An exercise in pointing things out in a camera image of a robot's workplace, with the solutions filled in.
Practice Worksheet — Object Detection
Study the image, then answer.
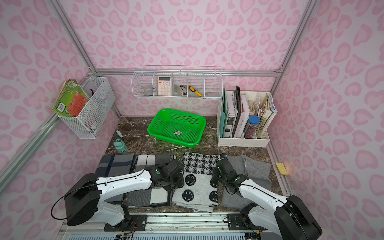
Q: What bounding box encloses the black white checkered scarf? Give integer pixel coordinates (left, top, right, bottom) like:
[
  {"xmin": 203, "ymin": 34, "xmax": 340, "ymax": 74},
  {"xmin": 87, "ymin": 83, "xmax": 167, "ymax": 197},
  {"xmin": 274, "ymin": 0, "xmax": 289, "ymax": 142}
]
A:
[{"xmin": 123, "ymin": 153, "xmax": 176, "ymax": 208}]

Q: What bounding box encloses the smiley houndstooth knit scarf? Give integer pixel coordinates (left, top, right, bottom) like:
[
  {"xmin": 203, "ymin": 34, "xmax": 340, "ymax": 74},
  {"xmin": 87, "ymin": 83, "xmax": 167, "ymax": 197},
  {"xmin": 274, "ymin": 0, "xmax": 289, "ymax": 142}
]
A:
[{"xmin": 172, "ymin": 153, "xmax": 220, "ymax": 213}]

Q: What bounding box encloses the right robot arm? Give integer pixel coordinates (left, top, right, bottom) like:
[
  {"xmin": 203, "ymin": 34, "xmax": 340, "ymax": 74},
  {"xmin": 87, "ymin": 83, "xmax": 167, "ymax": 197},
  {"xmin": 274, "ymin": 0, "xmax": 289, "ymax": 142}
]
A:
[{"xmin": 213, "ymin": 154, "xmax": 323, "ymax": 240}]

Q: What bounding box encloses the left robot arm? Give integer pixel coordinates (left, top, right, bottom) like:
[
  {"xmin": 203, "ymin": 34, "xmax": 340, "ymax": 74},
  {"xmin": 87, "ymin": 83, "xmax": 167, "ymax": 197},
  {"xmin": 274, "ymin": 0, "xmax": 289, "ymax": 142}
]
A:
[{"xmin": 62, "ymin": 160, "xmax": 184, "ymax": 230}]

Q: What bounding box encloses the plain grey folded scarf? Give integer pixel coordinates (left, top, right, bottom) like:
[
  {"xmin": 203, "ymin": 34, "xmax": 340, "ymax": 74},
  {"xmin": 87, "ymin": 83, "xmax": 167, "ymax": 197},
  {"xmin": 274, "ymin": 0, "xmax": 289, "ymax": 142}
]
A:
[{"xmin": 221, "ymin": 155, "xmax": 272, "ymax": 210}]

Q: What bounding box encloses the green plastic basket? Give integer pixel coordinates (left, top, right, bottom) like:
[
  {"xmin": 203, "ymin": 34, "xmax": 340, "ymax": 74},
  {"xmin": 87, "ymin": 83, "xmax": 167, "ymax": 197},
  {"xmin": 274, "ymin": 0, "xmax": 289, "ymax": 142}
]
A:
[{"xmin": 148, "ymin": 109, "xmax": 207, "ymax": 148}]

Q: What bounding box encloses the dark grey plaid scarf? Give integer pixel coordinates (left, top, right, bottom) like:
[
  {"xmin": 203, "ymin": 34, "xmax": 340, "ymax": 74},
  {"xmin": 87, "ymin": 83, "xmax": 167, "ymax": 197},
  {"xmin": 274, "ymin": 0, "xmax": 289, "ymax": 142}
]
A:
[{"xmin": 94, "ymin": 153, "xmax": 138, "ymax": 204}]

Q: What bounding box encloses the blue lid pencil jar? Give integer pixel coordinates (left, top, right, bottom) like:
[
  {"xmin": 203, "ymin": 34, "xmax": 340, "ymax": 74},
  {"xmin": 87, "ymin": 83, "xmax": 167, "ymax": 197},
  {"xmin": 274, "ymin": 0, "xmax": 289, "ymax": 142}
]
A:
[{"xmin": 243, "ymin": 115, "xmax": 260, "ymax": 139}]

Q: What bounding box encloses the teal file folder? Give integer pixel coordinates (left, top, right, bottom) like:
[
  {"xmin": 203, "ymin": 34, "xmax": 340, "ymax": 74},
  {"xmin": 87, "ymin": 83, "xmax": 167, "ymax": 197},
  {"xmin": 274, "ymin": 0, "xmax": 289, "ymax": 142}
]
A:
[{"xmin": 220, "ymin": 88, "xmax": 228, "ymax": 138}]

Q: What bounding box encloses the yellow sticky note pad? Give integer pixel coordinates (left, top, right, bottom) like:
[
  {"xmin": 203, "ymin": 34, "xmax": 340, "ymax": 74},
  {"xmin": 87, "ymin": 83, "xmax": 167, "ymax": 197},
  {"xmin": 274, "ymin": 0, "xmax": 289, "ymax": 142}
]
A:
[{"xmin": 276, "ymin": 163, "xmax": 289, "ymax": 176}]

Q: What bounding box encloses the white desk file organizer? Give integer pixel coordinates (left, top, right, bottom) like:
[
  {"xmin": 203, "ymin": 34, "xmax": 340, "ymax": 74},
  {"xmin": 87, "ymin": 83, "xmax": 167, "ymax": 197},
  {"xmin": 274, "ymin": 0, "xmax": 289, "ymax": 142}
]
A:
[{"xmin": 217, "ymin": 87, "xmax": 278, "ymax": 148}]

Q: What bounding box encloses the stack of magazines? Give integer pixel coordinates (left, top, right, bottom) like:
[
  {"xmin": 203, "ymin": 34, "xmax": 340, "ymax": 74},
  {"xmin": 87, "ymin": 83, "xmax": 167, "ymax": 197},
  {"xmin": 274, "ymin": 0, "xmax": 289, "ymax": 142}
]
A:
[{"xmin": 255, "ymin": 93, "xmax": 278, "ymax": 139}]

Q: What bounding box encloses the black book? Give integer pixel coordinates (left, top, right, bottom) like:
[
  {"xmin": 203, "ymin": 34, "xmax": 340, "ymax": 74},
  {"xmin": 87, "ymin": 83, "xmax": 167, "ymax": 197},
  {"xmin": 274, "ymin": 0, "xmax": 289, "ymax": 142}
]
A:
[{"xmin": 232, "ymin": 86, "xmax": 242, "ymax": 138}]

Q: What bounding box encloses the yellow black utility knife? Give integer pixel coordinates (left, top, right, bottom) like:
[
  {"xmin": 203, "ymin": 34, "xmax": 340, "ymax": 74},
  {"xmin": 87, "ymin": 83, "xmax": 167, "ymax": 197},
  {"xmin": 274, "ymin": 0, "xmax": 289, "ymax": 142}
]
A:
[{"xmin": 188, "ymin": 86, "xmax": 203, "ymax": 97}]

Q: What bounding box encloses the metal bowl on shelf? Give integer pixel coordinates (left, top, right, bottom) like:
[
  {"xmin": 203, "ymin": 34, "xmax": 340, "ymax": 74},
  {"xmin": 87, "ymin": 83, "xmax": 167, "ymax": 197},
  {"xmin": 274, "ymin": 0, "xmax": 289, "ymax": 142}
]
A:
[{"xmin": 143, "ymin": 88, "xmax": 154, "ymax": 96}]

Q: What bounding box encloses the pink calculator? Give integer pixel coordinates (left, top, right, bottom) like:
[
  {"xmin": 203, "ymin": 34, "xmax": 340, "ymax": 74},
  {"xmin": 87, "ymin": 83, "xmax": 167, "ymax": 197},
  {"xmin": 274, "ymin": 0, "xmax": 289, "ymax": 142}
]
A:
[{"xmin": 158, "ymin": 76, "xmax": 172, "ymax": 96}]

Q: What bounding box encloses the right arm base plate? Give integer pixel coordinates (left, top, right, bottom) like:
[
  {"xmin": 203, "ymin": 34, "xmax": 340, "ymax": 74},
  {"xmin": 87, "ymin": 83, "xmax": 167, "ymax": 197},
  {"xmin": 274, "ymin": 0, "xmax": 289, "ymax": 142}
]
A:
[{"xmin": 225, "ymin": 214, "xmax": 256, "ymax": 231}]

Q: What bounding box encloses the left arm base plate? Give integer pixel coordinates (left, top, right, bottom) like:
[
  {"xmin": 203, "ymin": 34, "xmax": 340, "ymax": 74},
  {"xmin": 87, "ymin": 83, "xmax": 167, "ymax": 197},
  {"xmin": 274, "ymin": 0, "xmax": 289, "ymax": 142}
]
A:
[{"xmin": 104, "ymin": 215, "xmax": 148, "ymax": 232}]

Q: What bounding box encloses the white wire wall shelf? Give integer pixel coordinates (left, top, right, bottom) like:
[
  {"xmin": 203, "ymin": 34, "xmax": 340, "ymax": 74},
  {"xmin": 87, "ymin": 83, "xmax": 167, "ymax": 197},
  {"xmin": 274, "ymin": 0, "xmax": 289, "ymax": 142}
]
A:
[{"xmin": 131, "ymin": 69, "xmax": 224, "ymax": 99}]

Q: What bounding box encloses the white mesh wall basket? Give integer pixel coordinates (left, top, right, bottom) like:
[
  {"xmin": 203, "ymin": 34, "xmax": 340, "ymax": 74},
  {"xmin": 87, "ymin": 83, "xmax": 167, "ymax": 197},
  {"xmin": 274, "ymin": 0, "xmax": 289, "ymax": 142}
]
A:
[{"xmin": 58, "ymin": 77, "xmax": 116, "ymax": 139}]

